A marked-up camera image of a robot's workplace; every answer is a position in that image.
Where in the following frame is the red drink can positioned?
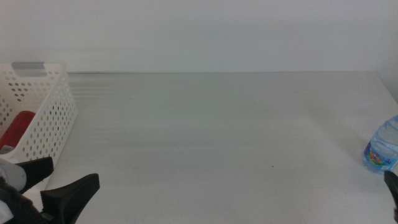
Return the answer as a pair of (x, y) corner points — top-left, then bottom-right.
(0, 111), (37, 155)

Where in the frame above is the blue-capped water bottle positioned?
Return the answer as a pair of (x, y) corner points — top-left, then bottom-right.
(361, 114), (398, 174)

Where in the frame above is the white perforated plastic basket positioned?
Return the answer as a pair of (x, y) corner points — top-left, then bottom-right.
(0, 61), (78, 203)

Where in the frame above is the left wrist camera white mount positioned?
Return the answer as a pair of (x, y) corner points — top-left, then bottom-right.
(0, 157), (28, 224)

